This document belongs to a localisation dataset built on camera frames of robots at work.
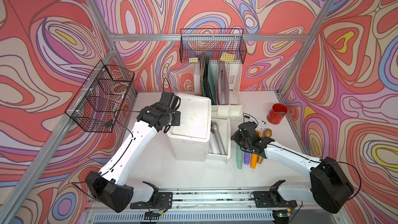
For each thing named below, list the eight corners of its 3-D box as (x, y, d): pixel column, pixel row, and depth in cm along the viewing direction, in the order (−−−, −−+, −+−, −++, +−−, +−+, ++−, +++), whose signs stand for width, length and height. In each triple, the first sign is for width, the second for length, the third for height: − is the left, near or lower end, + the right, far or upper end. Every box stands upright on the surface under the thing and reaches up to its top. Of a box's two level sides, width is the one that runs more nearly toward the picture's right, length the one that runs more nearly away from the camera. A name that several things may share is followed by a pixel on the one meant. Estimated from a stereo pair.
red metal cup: (268, 124, 104) (275, 114, 95) (265, 113, 110) (270, 103, 101) (282, 124, 104) (290, 114, 95) (278, 113, 110) (284, 103, 101)
